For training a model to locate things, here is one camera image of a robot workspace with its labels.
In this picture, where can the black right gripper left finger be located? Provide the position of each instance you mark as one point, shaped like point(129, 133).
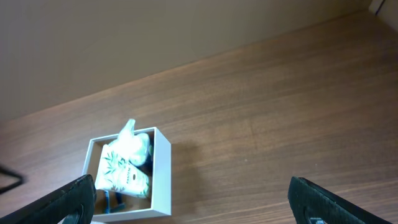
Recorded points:
point(72, 203)

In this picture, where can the clear foamy liquid bottle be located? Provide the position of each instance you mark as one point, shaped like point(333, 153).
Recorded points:
point(134, 146)

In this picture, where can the blue disposable razor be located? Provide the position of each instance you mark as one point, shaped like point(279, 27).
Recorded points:
point(120, 205)

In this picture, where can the white open cardboard box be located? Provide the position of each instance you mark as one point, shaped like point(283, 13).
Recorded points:
point(136, 208)

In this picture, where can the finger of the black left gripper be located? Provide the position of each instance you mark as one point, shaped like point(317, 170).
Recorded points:
point(13, 174)

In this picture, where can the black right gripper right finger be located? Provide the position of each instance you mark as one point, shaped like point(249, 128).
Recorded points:
point(311, 203)

